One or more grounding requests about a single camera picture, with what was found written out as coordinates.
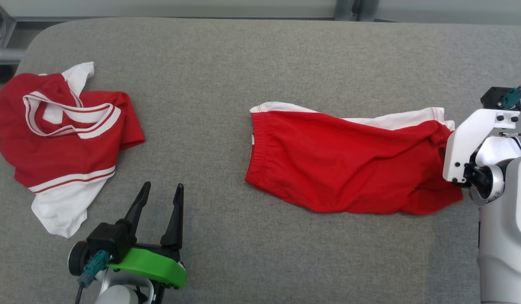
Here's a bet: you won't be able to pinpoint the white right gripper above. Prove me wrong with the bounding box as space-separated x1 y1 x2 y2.
443 109 521 188

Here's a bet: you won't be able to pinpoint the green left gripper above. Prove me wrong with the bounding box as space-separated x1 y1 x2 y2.
106 182 187 290

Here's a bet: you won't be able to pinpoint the red Bulls basketball jersey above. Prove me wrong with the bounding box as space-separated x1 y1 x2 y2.
0 62 145 239

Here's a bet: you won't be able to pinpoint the red shorts with white side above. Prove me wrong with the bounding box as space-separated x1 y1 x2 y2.
245 101 464 216

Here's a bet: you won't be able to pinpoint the right cable with teal plug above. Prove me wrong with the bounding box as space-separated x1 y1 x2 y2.
499 84 521 109

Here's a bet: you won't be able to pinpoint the cable with teal plug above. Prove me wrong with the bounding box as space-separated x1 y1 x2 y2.
499 84 521 109
75 250 111 304

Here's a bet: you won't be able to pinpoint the left cable with teal plug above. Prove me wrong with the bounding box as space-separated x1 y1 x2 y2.
75 250 111 304

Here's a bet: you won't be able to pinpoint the grey partition post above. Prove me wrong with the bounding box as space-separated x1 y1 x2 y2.
358 0 381 22
334 0 356 21

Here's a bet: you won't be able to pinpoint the grey metal cart frame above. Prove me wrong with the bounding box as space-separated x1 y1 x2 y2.
0 0 27 68

